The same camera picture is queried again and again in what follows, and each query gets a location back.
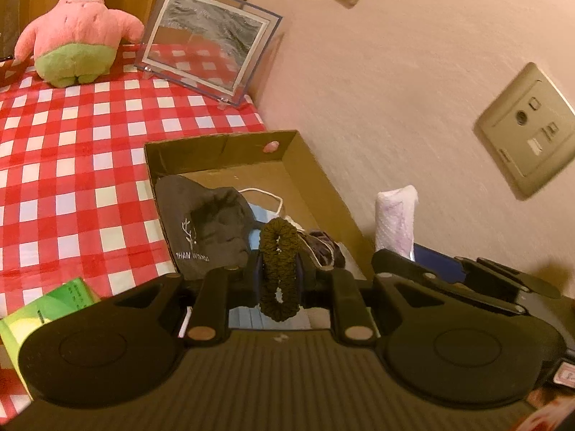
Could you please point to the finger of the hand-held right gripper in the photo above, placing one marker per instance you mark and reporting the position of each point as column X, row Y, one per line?
column 404, row 267
column 440, row 262

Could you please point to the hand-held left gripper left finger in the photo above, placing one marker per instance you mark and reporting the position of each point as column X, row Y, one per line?
column 251, row 278

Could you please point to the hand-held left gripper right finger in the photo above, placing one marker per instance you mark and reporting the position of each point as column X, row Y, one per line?
column 314, row 287

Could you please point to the dark purple cloth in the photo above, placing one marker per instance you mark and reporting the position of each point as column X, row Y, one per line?
column 323, row 242

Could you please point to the dark olive scrunchie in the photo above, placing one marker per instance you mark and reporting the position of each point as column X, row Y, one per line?
column 287, row 242

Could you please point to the blue face mask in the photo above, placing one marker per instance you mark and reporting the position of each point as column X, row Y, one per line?
column 260, row 215

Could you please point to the dark grey cloth pouch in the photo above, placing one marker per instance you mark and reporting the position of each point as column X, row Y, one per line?
column 202, row 224

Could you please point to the brown cardboard box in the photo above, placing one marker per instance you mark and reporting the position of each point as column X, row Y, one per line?
column 305, row 170

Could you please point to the green tissue box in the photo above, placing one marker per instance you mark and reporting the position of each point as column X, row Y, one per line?
column 49, row 305

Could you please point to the red checked tablecloth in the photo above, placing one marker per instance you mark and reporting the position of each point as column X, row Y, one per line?
column 67, row 166

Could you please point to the pink starfish plush toy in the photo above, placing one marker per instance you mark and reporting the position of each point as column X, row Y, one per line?
column 76, row 27

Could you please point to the beige wall socket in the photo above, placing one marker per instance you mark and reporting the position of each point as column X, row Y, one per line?
column 525, row 130

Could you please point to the clear acrylic picture frame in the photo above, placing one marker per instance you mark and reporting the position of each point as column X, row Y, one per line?
column 202, row 31

